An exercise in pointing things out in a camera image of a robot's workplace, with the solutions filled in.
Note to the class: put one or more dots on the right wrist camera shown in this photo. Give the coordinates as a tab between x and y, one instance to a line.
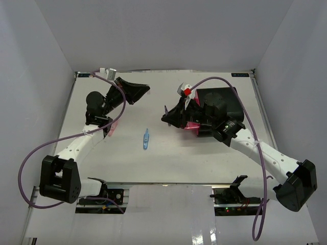
185	91

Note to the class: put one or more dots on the blue correction tape pen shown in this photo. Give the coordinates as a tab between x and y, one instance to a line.
146	139

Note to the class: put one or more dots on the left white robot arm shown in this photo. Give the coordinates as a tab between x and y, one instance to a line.
60	178

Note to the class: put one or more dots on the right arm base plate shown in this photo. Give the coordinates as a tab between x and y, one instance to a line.
232	196

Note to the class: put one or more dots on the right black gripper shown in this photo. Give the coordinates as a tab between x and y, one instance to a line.
177	116

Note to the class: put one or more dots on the blue corner label left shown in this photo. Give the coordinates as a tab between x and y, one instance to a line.
84	75

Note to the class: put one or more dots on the pink correction tape pen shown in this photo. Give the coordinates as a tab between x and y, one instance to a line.
112	128

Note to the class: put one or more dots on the blue corner label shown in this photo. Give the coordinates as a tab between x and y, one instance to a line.
84	75
239	75

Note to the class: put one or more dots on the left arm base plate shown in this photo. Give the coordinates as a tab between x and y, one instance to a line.
114	194

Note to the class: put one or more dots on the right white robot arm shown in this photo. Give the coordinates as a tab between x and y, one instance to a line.
297	180

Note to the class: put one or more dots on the black drawer organizer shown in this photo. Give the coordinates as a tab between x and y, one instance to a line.
235	115

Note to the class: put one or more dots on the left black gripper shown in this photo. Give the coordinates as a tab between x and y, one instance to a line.
134	91

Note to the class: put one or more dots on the blue corner label right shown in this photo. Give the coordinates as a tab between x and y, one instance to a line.
239	75

